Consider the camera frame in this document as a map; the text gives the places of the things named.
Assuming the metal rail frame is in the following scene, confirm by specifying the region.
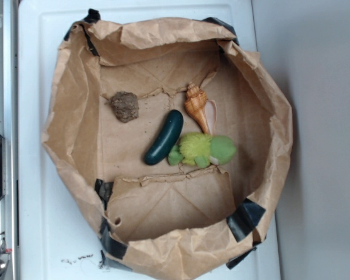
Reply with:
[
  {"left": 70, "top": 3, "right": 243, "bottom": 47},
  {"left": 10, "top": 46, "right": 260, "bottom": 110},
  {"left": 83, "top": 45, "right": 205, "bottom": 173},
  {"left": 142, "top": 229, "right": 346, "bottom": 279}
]
[{"left": 0, "top": 1, "right": 20, "bottom": 279}]

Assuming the brown rough rock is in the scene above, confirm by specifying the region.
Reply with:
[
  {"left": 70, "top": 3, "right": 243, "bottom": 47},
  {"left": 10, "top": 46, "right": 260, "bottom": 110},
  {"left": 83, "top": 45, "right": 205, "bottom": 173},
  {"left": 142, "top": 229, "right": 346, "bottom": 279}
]
[{"left": 109, "top": 92, "right": 139, "bottom": 123}]

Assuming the green plush toy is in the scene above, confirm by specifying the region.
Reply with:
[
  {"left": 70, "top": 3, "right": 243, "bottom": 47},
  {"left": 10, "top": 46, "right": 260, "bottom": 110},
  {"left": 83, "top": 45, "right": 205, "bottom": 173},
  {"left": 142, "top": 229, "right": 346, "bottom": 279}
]
[{"left": 167, "top": 132, "right": 237, "bottom": 169}]

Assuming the white plastic tray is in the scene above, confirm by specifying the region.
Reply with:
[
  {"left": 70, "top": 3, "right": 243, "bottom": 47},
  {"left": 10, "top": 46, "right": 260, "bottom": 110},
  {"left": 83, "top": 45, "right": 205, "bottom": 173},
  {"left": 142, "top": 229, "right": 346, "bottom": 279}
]
[{"left": 18, "top": 1, "right": 257, "bottom": 279}]

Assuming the brown paper bag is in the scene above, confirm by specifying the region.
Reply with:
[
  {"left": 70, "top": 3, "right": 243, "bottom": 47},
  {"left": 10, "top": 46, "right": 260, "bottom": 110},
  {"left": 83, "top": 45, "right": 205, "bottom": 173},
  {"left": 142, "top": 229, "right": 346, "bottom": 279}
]
[{"left": 42, "top": 17, "right": 293, "bottom": 279}]

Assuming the dark green plastic pickle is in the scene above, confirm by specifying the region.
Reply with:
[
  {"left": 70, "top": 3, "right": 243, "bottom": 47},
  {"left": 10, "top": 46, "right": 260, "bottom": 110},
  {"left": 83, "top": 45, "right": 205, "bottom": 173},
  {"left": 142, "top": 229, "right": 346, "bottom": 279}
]
[{"left": 144, "top": 110, "right": 184, "bottom": 166}]

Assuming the orange conch seashell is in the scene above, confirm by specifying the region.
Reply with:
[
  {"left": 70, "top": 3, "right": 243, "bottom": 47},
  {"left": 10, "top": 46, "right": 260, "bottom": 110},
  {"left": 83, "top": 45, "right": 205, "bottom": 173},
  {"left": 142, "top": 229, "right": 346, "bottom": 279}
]
[{"left": 184, "top": 83, "right": 217, "bottom": 135}]

